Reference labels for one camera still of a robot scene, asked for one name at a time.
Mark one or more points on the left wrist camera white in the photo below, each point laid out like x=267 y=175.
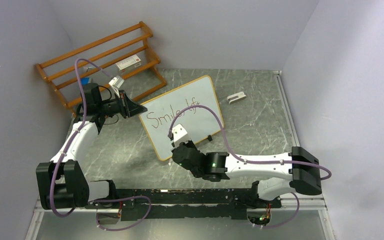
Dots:
x=116 y=84

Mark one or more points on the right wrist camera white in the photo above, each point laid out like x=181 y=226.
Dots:
x=178 y=135

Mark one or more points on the yellow framed whiteboard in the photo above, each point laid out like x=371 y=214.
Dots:
x=183 y=100

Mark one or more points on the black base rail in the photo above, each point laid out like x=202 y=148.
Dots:
x=233 y=203

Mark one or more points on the white whiteboard eraser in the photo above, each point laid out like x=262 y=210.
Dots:
x=239 y=96

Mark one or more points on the white red box on rack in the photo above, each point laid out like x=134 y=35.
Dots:
x=128 y=64

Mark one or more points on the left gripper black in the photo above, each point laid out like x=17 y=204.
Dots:
x=128 y=108

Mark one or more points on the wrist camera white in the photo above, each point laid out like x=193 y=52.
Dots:
x=178 y=135
x=116 y=84

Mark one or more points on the blue small object on rack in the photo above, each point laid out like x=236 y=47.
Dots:
x=86 y=80

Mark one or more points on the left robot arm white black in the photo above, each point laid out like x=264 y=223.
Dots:
x=61 y=181

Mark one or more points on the aluminium frame rail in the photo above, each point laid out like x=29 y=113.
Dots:
x=306 y=202

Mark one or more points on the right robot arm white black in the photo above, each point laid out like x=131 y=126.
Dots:
x=297 y=171

